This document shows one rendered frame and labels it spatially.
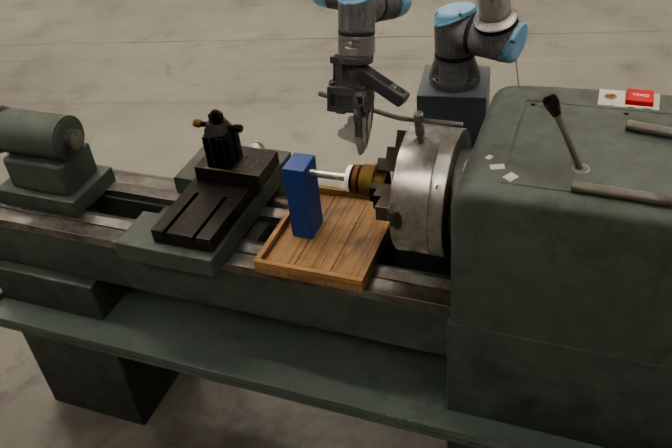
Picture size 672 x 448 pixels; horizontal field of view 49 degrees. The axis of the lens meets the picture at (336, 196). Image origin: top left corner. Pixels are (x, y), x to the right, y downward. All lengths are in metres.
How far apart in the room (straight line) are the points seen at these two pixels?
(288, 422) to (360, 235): 0.94
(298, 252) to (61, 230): 0.74
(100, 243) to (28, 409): 1.01
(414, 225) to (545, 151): 0.33
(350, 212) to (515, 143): 0.60
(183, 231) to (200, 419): 0.99
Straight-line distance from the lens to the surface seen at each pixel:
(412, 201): 1.66
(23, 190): 2.44
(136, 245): 2.05
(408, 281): 1.89
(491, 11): 1.99
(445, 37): 2.12
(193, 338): 2.29
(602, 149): 1.66
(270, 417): 2.73
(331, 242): 1.97
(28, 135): 2.30
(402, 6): 1.58
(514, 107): 1.79
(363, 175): 1.81
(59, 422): 2.97
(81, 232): 2.27
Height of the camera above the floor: 2.15
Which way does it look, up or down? 36 degrees down
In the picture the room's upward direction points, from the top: 6 degrees counter-clockwise
